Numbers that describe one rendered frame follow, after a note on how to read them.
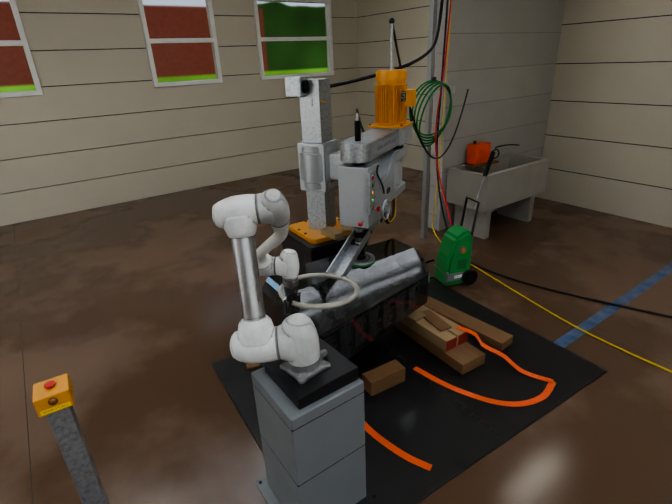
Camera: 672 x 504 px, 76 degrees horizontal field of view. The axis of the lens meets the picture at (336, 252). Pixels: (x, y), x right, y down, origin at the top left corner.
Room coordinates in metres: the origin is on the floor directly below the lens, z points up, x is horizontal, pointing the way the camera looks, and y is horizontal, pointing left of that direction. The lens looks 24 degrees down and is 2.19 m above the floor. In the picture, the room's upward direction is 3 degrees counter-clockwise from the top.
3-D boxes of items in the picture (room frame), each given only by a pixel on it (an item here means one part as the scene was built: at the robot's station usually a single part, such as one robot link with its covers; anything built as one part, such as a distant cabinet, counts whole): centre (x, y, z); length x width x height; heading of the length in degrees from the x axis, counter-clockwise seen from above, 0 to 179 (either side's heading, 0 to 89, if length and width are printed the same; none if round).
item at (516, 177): (5.60, -2.19, 0.43); 1.30 x 0.62 x 0.86; 124
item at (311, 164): (3.67, -0.07, 1.36); 0.74 x 0.34 x 0.25; 64
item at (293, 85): (3.69, 0.25, 2.00); 0.20 x 0.18 x 0.15; 31
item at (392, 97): (3.47, -0.49, 1.90); 0.31 x 0.28 x 0.40; 63
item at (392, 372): (2.49, -0.30, 0.07); 0.30 x 0.12 x 0.12; 119
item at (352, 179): (2.96, -0.21, 1.32); 0.36 x 0.22 x 0.45; 153
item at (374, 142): (3.20, -0.33, 1.62); 0.96 x 0.25 x 0.17; 153
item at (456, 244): (4.06, -1.23, 0.43); 0.35 x 0.35 x 0.87; 16
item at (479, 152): (5.71, -1.97, 0.99); 0.50 x 0.22 x 0.33; 124
